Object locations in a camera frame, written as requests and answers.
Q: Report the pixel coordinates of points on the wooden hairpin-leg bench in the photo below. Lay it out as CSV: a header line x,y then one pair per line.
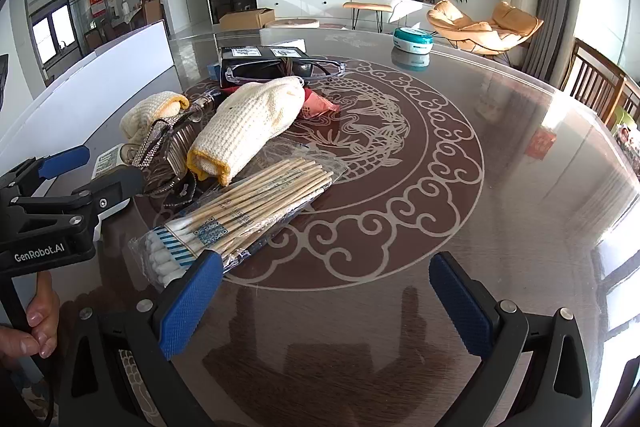
x,y
367,6

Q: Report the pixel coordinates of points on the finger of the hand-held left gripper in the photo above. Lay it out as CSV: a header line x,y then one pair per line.
x,y
117,187
62,159

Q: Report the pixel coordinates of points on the wooden dining chair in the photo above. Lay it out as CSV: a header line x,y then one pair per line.
x,y
595,77

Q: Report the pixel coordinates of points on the red door sticker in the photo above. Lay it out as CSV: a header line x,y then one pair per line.
x,y
98,2

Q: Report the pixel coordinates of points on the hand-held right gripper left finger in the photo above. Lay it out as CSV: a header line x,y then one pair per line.
x,y
192,302

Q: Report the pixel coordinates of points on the blue and white box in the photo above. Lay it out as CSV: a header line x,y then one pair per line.
x,y
216,71

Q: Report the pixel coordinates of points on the red snack packet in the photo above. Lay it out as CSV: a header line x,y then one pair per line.
x,y
317,104

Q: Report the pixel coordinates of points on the cream knit work glove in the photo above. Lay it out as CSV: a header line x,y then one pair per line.
x,y
145,114
240,127

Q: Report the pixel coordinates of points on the white paper sheet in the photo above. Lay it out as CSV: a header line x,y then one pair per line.
x,y
285,44

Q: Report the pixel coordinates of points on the cotton swab packet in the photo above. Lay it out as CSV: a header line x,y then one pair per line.
x,y
260,202

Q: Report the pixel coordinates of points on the green plastic stool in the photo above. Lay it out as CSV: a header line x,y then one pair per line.
x,y
625,117

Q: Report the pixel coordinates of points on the white television cabinet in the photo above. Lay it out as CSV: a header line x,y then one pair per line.
x,y
310,2

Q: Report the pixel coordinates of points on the small printed packet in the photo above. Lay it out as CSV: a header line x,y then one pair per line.
x,y
107,162

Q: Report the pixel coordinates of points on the cardboard box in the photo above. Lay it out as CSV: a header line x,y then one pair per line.
x,y
247,19

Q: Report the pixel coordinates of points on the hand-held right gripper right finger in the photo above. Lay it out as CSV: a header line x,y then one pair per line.
x,y
462,307

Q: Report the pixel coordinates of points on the teal round lidded tub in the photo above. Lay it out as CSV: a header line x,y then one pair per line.
x,y
412,39

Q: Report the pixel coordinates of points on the person's left hand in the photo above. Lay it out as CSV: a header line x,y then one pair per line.
x,y
45,322

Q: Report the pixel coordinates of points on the clear claw hair clip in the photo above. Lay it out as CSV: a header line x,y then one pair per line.
x,y
182,144

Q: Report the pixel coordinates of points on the round beige pouf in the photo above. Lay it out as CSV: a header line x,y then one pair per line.
x,y
292,23

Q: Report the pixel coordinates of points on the black printed box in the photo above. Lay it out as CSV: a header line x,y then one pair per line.
x,y
235,56

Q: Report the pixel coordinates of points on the rhinestone bow hair clip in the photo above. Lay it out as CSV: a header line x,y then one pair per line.
x,y
150,142

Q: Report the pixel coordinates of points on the orange lounge chair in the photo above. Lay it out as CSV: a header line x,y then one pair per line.
x,y
465,27

